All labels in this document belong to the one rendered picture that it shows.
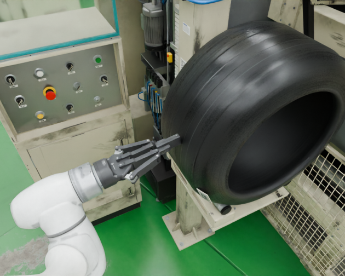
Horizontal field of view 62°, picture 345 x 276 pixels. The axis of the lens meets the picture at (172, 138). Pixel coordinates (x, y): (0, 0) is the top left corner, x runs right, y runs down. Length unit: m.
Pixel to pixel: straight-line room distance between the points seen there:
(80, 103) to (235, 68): 0.87
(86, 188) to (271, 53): 0.55
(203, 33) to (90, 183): 0.60
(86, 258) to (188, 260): 1.26
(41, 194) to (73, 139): 0.76
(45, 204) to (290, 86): 0.63
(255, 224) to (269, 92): 1.52
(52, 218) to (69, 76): 0.74
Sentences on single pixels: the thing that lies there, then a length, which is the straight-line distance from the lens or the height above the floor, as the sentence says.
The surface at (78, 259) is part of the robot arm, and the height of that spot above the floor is 1.14.
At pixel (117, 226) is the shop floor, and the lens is 2.08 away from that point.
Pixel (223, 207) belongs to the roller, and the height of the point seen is 0.92.
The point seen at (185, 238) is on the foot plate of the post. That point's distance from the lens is 2.00.
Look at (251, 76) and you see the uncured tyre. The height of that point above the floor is 1.43.
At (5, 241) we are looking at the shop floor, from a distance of 2.28.
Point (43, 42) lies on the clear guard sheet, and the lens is 1.24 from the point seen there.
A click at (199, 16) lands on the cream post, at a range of 0.98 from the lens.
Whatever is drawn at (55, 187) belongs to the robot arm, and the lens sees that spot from 0.74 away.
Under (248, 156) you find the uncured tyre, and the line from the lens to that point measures 1.22.
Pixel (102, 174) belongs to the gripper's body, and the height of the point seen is 1.24.
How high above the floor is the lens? 1.80
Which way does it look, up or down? 44 degrees down
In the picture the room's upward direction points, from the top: straight up
